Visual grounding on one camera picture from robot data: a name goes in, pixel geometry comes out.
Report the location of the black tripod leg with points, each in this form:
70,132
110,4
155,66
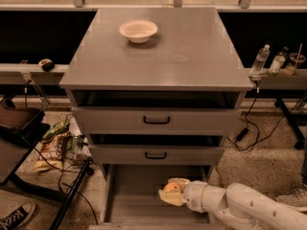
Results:
69,196

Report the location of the black chair base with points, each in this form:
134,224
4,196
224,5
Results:
294,120

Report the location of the grey knit sneaker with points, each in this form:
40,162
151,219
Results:
296,199

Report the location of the dark side table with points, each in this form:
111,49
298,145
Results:
21,129

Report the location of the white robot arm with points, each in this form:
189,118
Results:
238,206

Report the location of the grey drawer cabinet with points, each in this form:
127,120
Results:
189,63

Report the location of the grey top drawer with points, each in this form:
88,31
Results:
150,120

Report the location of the clear plastic water bottle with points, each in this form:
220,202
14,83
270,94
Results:
259,63

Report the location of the plastic cup with straw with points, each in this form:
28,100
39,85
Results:
295,60

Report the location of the black white sneaker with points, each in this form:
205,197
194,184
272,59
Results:
18,217

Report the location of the grey middle drawer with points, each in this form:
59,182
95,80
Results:
156,155

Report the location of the green label drink bottle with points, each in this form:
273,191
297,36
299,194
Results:
278,61

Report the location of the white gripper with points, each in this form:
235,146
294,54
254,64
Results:
193,195

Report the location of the brown chip bag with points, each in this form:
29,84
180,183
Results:
51,153

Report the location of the green snack bag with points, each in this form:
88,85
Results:
58,128

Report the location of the orange fruit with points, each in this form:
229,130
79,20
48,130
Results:
172,187

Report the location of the grey open bottom drawer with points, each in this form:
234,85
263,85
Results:
131,200

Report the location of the yellow black tape measure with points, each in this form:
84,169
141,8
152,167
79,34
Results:
46,64

